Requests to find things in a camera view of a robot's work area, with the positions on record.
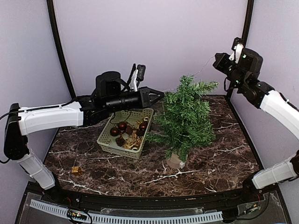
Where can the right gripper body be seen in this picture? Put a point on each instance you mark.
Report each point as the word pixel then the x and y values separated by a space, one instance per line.
pixel 221 66

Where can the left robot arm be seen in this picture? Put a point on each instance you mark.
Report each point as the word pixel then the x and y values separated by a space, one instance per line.
pixel 111 94

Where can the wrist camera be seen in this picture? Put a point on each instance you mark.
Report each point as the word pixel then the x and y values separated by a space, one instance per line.
pixel 136 76
pixel 237 48

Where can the brown pine cone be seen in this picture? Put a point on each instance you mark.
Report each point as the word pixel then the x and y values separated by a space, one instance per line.
pixel 120 141

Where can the right black frame post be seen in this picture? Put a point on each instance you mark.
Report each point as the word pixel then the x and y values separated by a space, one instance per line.
pixel 244 38

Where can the red ball ornament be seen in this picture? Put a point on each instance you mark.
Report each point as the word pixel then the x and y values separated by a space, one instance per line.
pixel 114 131
pixel 122 126
pixel 143 126

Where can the white cable duct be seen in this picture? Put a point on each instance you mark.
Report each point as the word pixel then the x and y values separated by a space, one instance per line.
pixel 114 216

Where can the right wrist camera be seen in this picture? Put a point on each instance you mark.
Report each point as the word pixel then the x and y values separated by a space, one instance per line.
pixel 237 48

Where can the black frame post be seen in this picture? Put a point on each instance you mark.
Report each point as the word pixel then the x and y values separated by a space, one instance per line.
pixel 244 38
pixel 59 48

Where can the wooden tree base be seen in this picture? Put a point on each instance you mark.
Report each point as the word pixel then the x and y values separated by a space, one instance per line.
pixel 174 161

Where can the left black frame post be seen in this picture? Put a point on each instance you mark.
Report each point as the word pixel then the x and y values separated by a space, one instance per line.
pixel 59 48

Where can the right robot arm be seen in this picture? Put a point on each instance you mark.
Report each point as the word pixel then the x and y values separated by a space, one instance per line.
pixel 242 69

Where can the small green christmas tree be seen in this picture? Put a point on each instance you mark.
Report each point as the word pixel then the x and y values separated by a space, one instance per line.
pixel 184 118

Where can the black front rail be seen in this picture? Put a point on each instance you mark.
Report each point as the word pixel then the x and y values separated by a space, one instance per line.
pixel 216 201

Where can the beige plastic basket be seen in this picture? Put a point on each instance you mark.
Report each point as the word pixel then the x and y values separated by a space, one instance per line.
pixel 107 142

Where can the white battery box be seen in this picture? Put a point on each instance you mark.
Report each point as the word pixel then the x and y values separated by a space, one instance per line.
pixel 182 164

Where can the gold ornaments pile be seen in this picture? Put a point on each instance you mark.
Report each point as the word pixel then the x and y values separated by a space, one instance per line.
pixel 134 135

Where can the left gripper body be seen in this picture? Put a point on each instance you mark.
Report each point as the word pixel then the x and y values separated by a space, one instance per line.
pixel 143 91

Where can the gold gift box ornament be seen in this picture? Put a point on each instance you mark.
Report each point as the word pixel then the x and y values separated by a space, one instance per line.
pixel 76 171

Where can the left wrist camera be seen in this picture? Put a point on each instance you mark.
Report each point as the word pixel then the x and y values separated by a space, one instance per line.
pixel 136 76

